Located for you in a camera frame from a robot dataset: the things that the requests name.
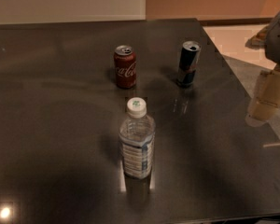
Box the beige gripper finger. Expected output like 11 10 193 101
249 26 268 48
245 64 280 127

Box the blue silver energy drink can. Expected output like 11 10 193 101
176 41 202 87

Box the red coke can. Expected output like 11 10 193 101
114 45 136 89

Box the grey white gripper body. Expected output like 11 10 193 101
265 11 280 63

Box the clear plastic water bottle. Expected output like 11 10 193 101
119 97 156 179

